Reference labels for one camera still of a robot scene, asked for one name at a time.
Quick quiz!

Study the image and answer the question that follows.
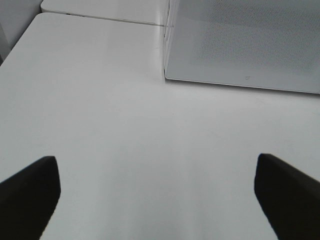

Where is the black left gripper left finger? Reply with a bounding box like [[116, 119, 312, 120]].
[[0, 156, 61, 240]]

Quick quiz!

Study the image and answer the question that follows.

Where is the white microwave door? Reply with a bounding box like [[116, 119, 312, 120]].
[[166, 0, 320, 94]]

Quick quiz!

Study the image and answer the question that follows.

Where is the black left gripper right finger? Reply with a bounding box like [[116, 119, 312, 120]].
[[254, 153, 320, 240]]

